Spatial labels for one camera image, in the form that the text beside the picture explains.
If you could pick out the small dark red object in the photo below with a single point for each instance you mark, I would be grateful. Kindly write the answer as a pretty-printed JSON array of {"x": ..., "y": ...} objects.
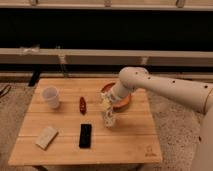
[{"x": 82, "y": 105}]

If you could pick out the wooden table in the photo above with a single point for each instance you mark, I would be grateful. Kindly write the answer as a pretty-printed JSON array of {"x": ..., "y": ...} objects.
[{"x": 132, "y": 140}]

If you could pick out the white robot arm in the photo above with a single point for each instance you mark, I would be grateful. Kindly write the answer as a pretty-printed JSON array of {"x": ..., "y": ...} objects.
[{"x": 196, "y": 95}]

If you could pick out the orange bowl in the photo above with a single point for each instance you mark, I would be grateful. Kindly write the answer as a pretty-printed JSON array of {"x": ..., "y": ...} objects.
[{"x": 120, "y": 105}]

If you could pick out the beige sponge block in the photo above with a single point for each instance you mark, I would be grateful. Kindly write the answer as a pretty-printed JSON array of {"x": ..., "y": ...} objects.
[{"x": 46, "y": 137}]

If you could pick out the black rectangular remote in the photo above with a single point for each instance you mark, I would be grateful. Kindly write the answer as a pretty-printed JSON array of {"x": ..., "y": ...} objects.
[{"x": 85, "y": 136}]

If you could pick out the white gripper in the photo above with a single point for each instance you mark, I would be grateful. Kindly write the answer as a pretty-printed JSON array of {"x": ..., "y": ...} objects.
[{"x": 105, "y": 103}]

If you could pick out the translucent plastic cup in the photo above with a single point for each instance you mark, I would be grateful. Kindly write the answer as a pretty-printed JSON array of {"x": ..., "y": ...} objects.
[{"x": 50, "y": 95}]

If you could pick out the white labelled bottle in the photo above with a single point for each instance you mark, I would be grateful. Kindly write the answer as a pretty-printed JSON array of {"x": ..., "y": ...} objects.
[{"x": 108, "y": 117}]

